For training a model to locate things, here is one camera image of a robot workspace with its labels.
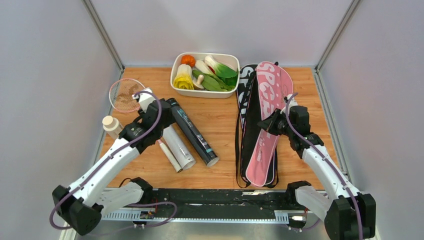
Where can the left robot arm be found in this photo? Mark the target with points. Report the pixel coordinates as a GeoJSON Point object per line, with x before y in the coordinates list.
{"type": "Point", "coordinates": [82, 204]}

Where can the toy napa cabbage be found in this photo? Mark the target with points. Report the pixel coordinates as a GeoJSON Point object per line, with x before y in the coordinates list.
{"type": "Point", "coordinates": [183, 79]}

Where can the toy green leaf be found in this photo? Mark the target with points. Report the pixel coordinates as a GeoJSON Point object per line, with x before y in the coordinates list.
{"type": "Point", "coordinates": [212, 83]}

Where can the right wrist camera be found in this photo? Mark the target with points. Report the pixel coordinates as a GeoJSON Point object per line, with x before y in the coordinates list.
{"type": "Point", "coordinates": [289, 101]}

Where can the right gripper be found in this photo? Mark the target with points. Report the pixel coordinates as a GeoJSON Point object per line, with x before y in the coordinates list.
{"type": "Point", "coordinates": [268, 124]}

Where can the pink racket bag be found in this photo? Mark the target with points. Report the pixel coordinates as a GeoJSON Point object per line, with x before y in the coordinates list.
{"type": "Point", "coordinates": [271, 85]}

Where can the toy mushroom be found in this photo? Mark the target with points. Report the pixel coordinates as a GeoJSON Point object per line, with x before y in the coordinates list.
{"type": "Point", "coordinates": [197, 83]}

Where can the small white bottle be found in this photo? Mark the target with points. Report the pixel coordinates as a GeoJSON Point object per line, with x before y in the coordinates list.
{"type": "Point", "coordinates": [112, 126]}

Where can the black racket bag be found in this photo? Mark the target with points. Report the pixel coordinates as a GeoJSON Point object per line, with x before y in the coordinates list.
{"type": "Point", "coordinates": [246, 131]}

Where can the white shuttlecock tube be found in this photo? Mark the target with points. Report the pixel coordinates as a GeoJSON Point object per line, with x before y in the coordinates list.
{"type": "Point", "coordinates": [178, 148]}

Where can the white vegetable tray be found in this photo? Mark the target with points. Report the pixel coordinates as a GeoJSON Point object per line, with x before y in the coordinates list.
{"type": "Point", "coordinates": [225, 58]}

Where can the toy bok choy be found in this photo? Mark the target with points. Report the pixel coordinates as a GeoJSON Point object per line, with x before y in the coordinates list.
{"type": "Point", "coordinates": [210, 65]}

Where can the black shuttlecock tube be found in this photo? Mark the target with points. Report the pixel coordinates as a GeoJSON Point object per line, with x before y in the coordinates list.
{"type": "Point", "coordinates": [191, 132]}

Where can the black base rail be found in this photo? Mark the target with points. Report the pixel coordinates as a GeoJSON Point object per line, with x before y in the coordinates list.
{"type": "Point", "coordinates": [228, 206]}

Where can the toy pumpkin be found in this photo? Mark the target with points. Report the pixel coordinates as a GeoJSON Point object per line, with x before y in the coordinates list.
{"type": "Point", "coordinates": [188, 60]}

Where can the pink racket front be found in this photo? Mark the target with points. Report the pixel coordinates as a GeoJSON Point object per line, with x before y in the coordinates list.
{"type": "Point", "coordinates": [121, 95]}

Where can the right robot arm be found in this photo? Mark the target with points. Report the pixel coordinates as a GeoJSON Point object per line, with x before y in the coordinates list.
{"type": "Point", "coordinates": [347, 213]}

